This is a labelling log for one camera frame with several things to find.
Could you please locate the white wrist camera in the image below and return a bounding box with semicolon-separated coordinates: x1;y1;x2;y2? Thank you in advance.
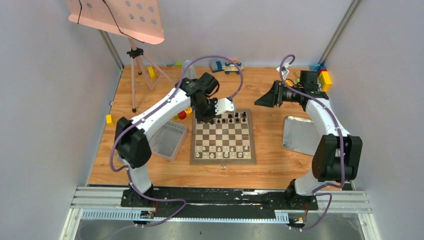
214;98;236;116
276;63;291;79

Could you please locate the red round block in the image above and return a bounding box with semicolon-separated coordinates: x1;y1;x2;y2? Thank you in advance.
177;111;187;120

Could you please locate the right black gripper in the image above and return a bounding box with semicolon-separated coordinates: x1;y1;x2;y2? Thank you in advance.
253;80;302;108

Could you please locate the blue grey brick block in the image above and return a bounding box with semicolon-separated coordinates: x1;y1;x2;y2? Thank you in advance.
209;59;224;73

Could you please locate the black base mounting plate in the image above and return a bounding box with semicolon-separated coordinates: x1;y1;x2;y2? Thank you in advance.
120;186;318;219

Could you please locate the pink music stand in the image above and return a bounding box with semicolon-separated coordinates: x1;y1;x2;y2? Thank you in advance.
66;0;172;112

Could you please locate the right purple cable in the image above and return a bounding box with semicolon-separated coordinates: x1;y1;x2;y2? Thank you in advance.
279;54;346;232

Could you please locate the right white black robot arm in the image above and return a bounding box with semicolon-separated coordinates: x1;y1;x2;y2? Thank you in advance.
254;70;363;209

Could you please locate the purple cable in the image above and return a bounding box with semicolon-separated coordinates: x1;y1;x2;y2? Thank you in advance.
109;54;245;229
279;54;346;232

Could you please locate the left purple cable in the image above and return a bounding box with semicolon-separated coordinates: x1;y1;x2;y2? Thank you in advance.
109;54;245;229

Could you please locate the wooden chess board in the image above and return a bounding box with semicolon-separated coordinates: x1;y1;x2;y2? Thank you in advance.
190;109;257;166

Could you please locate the small yellow cube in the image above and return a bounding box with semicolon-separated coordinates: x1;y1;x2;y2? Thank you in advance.
105;114;114;126

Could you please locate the stacked coloured bricks corner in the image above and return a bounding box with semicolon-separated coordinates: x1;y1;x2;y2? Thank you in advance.
309;64;333;92

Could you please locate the yellow round sign block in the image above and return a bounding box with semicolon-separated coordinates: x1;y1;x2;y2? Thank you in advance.
184;107;193;117

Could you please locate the yellow block near stand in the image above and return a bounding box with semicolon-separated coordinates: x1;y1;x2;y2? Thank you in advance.
147;66;156;80

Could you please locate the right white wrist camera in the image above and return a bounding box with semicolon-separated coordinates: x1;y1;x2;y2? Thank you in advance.
276;63;291;79

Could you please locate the silver metal tin lid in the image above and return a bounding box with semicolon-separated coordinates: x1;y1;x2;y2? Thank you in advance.
282;116;321;156

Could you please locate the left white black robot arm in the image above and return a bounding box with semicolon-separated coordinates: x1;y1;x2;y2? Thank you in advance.
113;72;220;207

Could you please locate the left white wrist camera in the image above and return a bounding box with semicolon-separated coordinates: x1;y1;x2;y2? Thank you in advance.
214;98;236;116

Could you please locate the wooden toy car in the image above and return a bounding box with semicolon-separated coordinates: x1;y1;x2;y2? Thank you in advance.
222;61;244;75

